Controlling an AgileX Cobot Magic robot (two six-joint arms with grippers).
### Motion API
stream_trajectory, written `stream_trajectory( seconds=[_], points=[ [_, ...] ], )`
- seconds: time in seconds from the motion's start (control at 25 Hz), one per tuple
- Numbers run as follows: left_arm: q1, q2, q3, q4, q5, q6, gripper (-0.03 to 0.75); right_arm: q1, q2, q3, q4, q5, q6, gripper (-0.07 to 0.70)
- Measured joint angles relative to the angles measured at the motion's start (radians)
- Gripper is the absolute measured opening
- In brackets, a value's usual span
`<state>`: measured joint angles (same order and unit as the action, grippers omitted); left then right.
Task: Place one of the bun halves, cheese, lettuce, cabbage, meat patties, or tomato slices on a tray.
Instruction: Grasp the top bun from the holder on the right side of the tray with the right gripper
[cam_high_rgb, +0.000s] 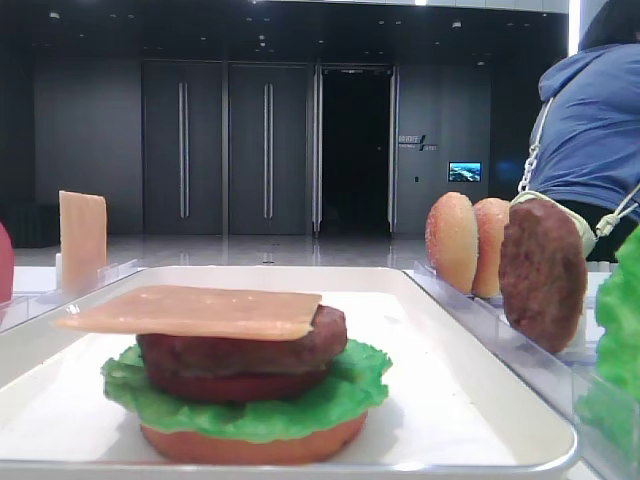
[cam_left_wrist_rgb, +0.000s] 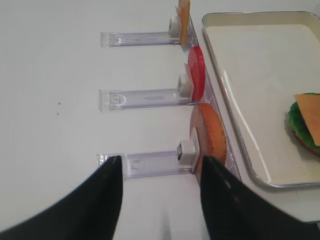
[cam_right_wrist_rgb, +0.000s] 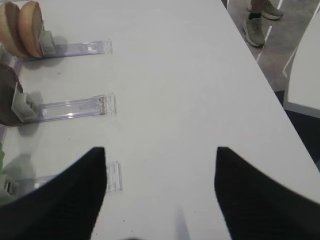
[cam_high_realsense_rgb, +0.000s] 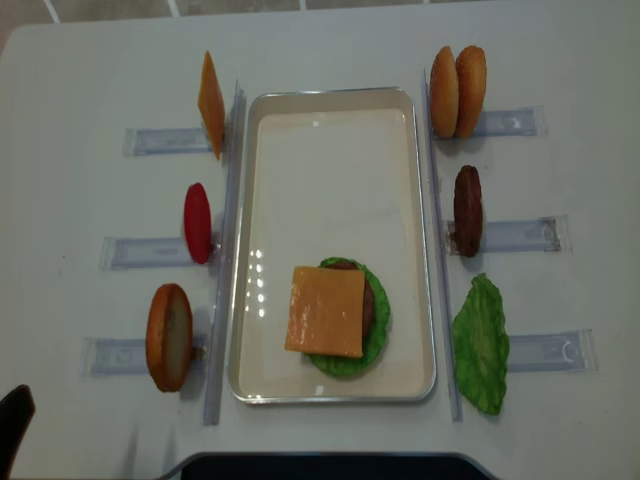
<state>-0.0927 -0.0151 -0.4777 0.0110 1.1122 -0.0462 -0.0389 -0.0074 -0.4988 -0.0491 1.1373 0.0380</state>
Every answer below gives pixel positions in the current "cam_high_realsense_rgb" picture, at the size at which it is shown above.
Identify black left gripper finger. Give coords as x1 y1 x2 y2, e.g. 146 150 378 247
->
0 384 36 479

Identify dark robot base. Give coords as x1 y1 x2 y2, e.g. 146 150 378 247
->
168 452 495 479

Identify clear tomato pusher track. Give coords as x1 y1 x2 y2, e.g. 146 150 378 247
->
99 237 197 271

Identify red tomato slice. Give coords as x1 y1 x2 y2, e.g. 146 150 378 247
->
183 183 212 264

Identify clear cheese pusher track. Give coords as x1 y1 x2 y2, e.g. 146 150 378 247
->
122 127 213 157

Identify green lettuce leaf on tray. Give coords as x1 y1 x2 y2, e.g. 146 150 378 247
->
307 257 391 378

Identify flat orange cheese slice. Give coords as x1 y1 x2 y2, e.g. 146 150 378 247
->
284 266 365 358

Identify brown meat patty on tray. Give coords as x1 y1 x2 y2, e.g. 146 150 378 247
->
327 260 375 339

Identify upright orange cheese slice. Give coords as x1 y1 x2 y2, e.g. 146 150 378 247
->
198 51 226 160

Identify upright green lettuce leaf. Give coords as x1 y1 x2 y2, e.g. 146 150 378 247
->
452 273 510 416

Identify upright brown meat patty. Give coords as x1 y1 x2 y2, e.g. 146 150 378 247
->
454 165 483 257

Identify clear lettuce pusher track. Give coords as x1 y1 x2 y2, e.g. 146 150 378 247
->
507 329 598 373

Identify bottom bun half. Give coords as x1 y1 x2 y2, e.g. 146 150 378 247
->
146 283 193 392

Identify silver metal baking tray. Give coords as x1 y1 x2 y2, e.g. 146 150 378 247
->
228 87 437 405

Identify clear patty pusher track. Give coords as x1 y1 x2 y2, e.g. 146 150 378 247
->
478 215 572 253

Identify clear sesame bun pusher track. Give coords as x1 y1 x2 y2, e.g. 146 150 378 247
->
432 104 547 142

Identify clear right long rail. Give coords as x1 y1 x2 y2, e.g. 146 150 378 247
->
421 70 463 423

